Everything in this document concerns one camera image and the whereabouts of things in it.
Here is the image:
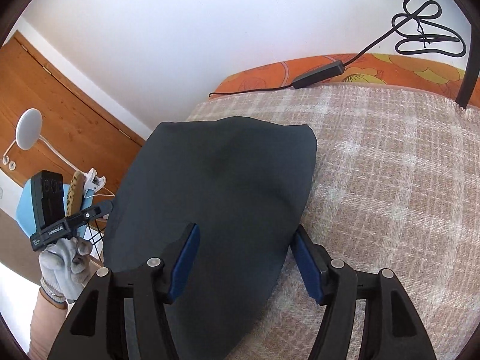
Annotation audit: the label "black power adapter cable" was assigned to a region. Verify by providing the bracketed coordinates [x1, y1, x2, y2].
[208, 0, 467, 99]

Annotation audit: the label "light blue chair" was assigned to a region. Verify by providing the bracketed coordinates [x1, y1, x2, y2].
[16, 180, 70, 237]

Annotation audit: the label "left forearm pink sleeve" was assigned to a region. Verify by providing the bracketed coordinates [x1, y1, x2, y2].
[28, 289, 68, 359]

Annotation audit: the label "white round clip lamp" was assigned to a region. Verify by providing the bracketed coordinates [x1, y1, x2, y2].
[1, 108, 107, 197]

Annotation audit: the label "black tripod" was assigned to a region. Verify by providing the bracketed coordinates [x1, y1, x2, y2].
[423, 0, 480, 111]

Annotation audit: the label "left hand in grey glove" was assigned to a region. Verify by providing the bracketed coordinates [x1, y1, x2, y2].
[38, 237, 92, 305]

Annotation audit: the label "black pants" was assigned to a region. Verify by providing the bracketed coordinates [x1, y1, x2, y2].
[104, 117, 317, 359]

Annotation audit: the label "orange floral mattress sheet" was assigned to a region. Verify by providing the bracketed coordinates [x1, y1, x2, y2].
[208, 53, 480, 100]

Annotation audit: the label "beige plaid bed blanket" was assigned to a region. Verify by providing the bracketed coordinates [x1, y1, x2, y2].
[190, 84, 479, 359]

